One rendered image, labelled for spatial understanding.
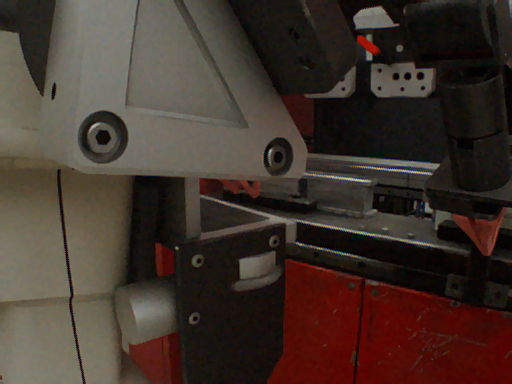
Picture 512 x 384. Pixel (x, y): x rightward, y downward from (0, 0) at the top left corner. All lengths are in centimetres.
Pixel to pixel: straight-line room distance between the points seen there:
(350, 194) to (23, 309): 88
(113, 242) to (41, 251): 5
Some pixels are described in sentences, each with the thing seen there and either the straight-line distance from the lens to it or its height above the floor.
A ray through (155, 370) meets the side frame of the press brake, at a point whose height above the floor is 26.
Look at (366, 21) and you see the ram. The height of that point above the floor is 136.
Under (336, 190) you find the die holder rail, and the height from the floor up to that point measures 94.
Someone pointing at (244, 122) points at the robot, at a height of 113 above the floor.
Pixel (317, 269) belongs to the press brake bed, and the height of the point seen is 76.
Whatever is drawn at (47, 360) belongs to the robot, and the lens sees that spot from 35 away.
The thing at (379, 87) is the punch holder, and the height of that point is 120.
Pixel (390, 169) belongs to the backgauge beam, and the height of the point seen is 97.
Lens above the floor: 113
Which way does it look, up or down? 10 degrees down
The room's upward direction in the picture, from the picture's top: straight up
